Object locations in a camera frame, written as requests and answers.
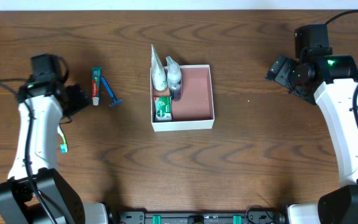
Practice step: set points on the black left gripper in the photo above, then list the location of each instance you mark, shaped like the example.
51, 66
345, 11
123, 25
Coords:
77, 98

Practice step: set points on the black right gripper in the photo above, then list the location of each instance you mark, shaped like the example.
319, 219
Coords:
278, 70

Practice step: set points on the Colgate toothpaste tube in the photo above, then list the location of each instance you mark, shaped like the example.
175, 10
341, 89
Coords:
96, 76

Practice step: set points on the blue disposable razor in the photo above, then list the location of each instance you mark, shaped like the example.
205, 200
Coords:
115, 101

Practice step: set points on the green white toothbrush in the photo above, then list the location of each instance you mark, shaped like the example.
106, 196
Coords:
64, 145

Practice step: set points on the white speckled cream tube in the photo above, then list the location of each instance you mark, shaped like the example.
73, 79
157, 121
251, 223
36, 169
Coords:
159, 77

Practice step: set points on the green Dettol soap bar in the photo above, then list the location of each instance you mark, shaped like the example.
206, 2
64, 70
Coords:
163, 108

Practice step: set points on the clear pump bottle purple liquid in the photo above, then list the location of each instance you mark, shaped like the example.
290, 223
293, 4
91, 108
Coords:
174, 79

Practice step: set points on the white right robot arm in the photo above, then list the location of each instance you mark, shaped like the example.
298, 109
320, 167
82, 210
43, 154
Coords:
330, 82

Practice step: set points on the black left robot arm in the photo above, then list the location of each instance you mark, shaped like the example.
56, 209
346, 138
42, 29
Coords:
34, 191

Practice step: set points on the white cardboard box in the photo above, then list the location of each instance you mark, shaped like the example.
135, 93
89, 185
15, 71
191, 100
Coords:
195, 110

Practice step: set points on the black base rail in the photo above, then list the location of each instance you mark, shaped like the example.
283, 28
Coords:
257, 216

